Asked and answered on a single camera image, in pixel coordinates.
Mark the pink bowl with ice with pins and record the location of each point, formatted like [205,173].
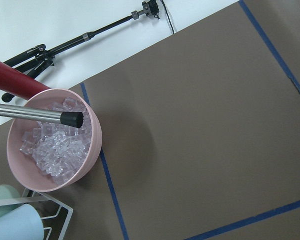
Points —
[44,156]

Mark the steel tube black tip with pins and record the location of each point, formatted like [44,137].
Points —
[72,119]

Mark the black selfie stick tripod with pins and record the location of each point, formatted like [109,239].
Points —
[34,61]

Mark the red cylinder cup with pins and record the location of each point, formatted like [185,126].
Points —
[12,80]

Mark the blue cup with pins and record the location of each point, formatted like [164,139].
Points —
[23,223]

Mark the white wire cup rack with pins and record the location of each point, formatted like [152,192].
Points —
[55,214]

